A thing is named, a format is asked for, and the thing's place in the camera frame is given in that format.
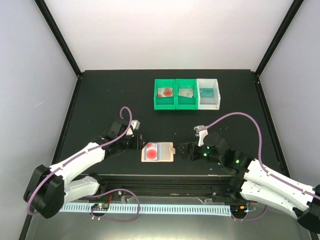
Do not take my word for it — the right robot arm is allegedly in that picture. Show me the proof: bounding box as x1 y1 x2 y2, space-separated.
177 133 320 234

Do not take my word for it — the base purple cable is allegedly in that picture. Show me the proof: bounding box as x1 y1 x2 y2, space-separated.
86 187 141 223
231 204 268 223

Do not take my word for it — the red circle card in bin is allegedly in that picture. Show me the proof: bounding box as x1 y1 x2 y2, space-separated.
156 88 166 98

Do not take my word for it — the left green bin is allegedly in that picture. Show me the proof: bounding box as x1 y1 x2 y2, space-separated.
153 78 177 111

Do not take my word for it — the middle green bin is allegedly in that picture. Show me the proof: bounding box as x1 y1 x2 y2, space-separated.
175 78 198 110

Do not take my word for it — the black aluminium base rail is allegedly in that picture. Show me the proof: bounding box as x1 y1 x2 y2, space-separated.
75 173 245 199

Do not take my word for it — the grey patterned card in bin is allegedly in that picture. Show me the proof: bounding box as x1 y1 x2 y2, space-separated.
178 88 194 98

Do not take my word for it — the right black frame post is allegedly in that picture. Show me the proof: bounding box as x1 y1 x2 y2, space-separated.
255 0 304 77

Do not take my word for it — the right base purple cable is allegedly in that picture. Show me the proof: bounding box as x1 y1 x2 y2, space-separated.
231 204 268 223

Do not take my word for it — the black frame post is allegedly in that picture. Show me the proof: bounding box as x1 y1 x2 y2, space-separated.
34 0 82 78
255 0 304 77

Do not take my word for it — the small circuit board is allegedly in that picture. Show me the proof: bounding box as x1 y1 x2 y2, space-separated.
91 203 109 211
230 205 252 213

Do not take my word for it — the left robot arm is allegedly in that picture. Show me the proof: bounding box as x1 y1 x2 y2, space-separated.
23 118 147 219

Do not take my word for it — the white slotted cable duct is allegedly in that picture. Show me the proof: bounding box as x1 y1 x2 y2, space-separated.
59 202 232 217

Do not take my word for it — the left black frame post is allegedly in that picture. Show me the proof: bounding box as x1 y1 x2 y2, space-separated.
34 0 82 78

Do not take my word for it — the white bin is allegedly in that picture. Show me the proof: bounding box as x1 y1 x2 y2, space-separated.
196 78 221 111

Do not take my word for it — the teal card in bin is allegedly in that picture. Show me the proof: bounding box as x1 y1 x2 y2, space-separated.
199 87 215 98

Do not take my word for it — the left small circuit board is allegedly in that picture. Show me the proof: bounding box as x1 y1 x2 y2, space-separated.
91 203 109 211

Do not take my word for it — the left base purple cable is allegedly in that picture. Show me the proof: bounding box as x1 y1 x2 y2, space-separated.
86 187 141 223

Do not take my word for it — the green bin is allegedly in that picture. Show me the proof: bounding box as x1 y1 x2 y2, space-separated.
175 78 198 110
153 78 177 111

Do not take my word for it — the right small circuit board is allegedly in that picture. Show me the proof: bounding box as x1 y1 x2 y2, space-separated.
230 205 252 213

